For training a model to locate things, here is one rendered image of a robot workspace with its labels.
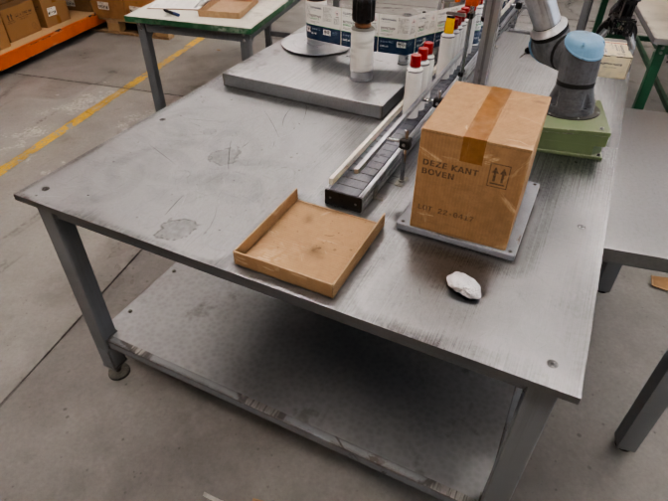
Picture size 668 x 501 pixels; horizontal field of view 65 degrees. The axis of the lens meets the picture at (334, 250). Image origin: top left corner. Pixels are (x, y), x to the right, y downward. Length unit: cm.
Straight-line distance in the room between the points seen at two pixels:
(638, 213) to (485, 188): 54
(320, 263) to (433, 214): 30
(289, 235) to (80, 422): 114
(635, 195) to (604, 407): 85
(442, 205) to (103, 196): 92
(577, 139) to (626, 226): 37
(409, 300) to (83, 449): 131
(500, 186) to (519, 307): 27
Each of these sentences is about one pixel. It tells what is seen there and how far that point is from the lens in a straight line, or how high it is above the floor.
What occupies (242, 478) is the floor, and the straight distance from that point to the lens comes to 187.
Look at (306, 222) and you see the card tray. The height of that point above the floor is 83.
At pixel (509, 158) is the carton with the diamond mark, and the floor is 109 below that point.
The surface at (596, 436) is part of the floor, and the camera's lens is 213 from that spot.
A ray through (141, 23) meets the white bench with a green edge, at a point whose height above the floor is 76.
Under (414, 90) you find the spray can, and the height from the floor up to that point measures 98.
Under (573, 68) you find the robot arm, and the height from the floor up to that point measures 106.
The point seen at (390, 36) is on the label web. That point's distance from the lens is 223.
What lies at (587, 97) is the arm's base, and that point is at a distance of 190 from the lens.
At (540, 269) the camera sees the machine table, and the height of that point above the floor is 83.
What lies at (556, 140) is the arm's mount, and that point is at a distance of 181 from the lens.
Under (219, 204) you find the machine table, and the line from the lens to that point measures 147.
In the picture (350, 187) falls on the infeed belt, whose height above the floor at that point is 88.
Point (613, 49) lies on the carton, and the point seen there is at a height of 103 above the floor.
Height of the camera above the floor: 165
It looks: 40 degrees down
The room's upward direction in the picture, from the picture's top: 1 degrees clockwise
